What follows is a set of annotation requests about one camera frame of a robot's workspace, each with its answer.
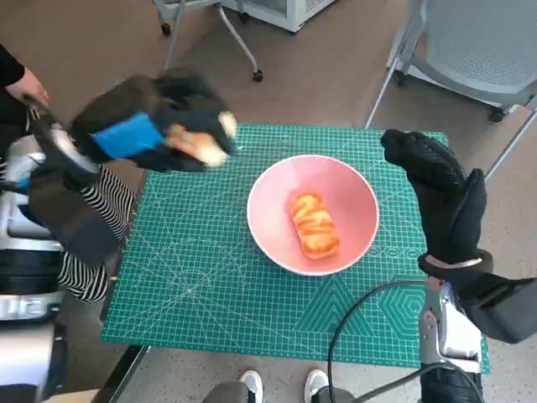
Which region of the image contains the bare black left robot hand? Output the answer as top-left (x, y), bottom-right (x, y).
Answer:
top-left (68, 72), bottom-right (238, 174)

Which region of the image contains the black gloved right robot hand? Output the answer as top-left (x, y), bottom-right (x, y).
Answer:
top-left (378, 128), bottom-right (488, 264)

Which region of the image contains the pale round toy bun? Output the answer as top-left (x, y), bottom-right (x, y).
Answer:
top-left (169, 110), bottom-right (238, 166)

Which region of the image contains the orange striped toy bread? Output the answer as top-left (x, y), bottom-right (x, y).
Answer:
top-left (289, 191), bottom-right (341, 261)

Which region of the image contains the pink bowl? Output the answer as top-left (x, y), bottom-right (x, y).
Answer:
top-left (246, 154), bottom-right (381, 277)

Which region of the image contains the grey chair with castors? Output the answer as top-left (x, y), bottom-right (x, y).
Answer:
top-left (157, 0), bottom-right (265, 83)

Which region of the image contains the person's hand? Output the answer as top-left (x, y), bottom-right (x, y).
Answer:
top-left (5, 68), bottom-right (51, 105)

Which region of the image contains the white cabinet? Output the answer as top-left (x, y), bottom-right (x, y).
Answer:
top-left (222, 0), bottom-right (337, 34)

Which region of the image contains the grey mesh chair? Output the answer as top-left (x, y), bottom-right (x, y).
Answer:
top-left (364, 0), bottom-right (537, 182)

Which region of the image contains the green cutting mat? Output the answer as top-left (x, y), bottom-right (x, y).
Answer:
top-left (100, 122), bottom-right (492, 374)

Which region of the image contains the white shoe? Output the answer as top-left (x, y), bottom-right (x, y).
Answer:
top-left (238, 369), bottom-right (264, 403)
top-left (303, 368), bottom-right (331, 403)

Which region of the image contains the grey leg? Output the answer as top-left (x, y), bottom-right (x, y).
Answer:
top-left (203, 380), bottom-right (255, 403)
top-left (313, 385), bottom-right (358, 403)

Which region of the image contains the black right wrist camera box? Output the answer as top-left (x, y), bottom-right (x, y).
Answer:
top-left (454, 274), bottom-right (537, 345)

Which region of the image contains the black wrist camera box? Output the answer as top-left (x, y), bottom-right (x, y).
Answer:
top-left (454, 274), bottom-right (537, 345)
top-left (26, 165), bottom-right (128, 264)

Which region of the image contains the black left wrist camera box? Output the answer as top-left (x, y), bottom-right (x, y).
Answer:
top-left (26, 165), bottom-right (128, 264)

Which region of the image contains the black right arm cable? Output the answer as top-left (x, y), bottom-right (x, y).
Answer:
top-left (327, 280), bottom-right (484, 403)

